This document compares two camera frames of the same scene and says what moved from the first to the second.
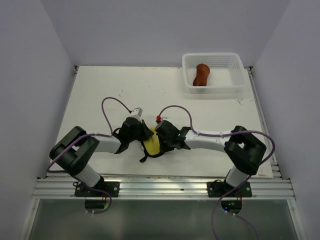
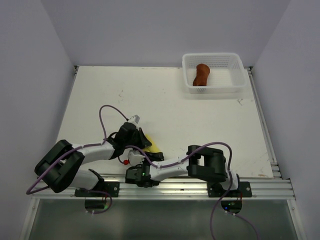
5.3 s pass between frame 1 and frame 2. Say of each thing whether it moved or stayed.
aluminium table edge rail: stayed
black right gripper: moved
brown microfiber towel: stayed
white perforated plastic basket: stayed
